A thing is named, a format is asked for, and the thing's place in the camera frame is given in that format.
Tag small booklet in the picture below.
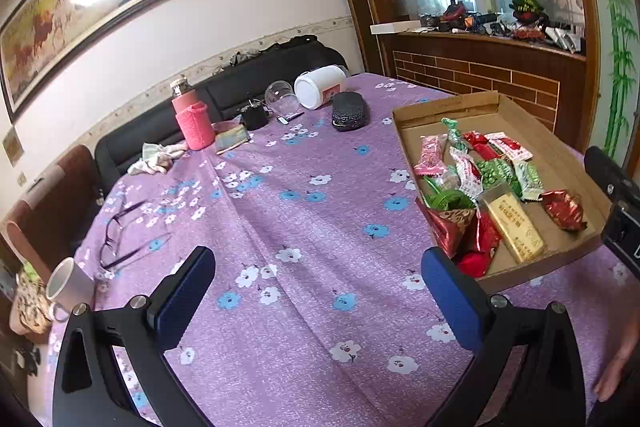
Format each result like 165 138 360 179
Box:
214 121 250 155

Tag black leather sofa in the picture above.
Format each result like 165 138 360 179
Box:
94 35 347 193

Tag purple floral tablecloth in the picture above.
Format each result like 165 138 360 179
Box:
44 70 640 427

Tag white fabric gloves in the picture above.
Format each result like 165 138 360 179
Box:
127 142 189 176

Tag green leaf snack packet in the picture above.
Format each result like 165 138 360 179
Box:
422 176 475 211

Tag framed horse painting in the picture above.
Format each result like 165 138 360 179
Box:
0 0 181 126

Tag wooden brick-pattern counter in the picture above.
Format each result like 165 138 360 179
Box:
378 32 587 150

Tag green pea snack bag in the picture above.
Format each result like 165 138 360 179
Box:
476 158 544 202

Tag green twisted candy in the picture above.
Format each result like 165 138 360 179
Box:
442 117 469 153

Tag dark red foil packet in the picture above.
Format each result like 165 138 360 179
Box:
416 197 501 279

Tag red long snack packet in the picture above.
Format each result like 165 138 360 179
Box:
449 147 484 200

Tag person's right hand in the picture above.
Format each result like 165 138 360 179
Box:
594 312 639 402

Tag pink knitted sleeve bottle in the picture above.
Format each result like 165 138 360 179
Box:
169 75 215 150

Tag black glasses case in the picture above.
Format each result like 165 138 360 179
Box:
331 91 370 132

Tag white plastic jar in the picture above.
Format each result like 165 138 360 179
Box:
294 65 348 109

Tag pink long snack packet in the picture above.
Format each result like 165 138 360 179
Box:
413 133 447 176

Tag small black cup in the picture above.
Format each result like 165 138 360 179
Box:
241 98 270 131

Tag shallow cardboard box tray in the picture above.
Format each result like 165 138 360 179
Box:
392 91 611 291

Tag purple framed eyeglasses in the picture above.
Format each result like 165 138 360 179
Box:
99 200 171 271

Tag clear glass jar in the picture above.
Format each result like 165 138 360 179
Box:
265 80 300 119

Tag dark red foil candy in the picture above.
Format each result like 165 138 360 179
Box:
541 190 587 232

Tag white ceramic mug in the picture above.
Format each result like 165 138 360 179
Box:
46 257 94 322

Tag red white snack packet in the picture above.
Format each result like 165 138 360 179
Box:
485 132 533 161

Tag brown wooden chair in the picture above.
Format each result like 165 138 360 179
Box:
3 145 100 282

